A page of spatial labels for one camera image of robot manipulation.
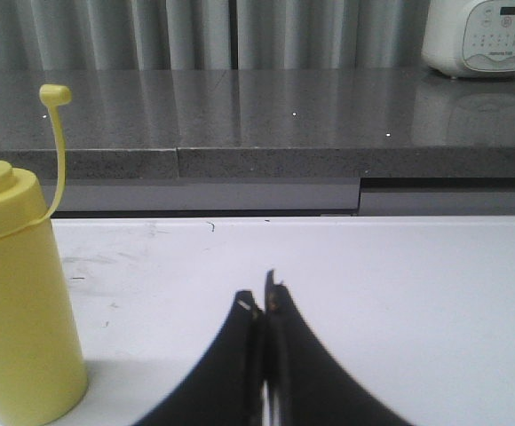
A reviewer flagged yellow squeeze bottle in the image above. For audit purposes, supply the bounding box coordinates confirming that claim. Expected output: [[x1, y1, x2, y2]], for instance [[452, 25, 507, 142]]
[[0, 84, 88, 425]]

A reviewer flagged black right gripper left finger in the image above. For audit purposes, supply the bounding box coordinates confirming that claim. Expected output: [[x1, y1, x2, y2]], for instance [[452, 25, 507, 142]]
[[137, 290, 265, 425]]

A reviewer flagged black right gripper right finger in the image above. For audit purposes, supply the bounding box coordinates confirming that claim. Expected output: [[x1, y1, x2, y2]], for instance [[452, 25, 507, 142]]
[[265, 270, 409, 425]]

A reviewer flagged grey stone countertop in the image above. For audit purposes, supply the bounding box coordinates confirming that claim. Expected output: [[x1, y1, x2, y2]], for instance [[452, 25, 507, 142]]
[[0, 67, 515, 180]]

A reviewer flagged grey pleated curtain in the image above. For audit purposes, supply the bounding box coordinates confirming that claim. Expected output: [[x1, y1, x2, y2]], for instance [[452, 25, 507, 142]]
[[0, 0, 515, 72]]

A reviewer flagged white rice cooker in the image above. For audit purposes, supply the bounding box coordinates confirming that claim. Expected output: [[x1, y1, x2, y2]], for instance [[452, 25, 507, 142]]
[[421, 0, 515, 78]]

